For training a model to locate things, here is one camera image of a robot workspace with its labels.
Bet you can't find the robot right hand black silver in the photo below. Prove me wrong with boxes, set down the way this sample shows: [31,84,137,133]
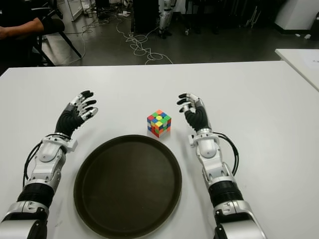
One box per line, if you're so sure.
[175,93,213,132]

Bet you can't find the robot left hand black silver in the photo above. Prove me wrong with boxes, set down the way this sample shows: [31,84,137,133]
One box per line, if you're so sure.
[54,90,100,139]

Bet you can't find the multicoloured Rubik's cube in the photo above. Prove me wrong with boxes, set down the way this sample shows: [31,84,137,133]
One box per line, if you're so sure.
[146,109,172,138]

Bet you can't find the person's bare forearm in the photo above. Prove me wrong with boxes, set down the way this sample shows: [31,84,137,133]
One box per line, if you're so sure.
[4,17,44,38]

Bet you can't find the dark brown round plate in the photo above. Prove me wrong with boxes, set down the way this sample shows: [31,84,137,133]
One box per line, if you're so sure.
[73,134,183,239]

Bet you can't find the seated person's black-clothed body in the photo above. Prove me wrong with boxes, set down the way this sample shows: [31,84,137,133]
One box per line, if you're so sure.
[0,0,47,67]

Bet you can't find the black chair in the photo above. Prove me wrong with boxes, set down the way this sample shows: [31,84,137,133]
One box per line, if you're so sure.
[37,0,83,67]

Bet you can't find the white board panel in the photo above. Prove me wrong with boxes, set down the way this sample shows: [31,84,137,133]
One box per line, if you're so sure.
[56,0,84,22]

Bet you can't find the background humanoid robot legs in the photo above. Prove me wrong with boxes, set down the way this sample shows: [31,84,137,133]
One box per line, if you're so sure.
[158,0,175,39]

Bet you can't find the grey metal folding stand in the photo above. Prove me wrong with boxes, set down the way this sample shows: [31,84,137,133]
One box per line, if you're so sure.
[246,4,262,28]

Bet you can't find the white side table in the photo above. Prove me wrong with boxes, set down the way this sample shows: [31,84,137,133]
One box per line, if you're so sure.
[275,48,319,92]

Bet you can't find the white cabinet with black base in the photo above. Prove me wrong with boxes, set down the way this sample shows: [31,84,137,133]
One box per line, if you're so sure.
[274,0,319,32]

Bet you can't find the thin white floor cable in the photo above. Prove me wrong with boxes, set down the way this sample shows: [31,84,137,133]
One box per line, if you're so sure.
[81,14,110,56]

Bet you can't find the tangled white floor cable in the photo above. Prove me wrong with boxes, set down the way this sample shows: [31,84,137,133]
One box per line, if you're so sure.
[116,12,174,65]

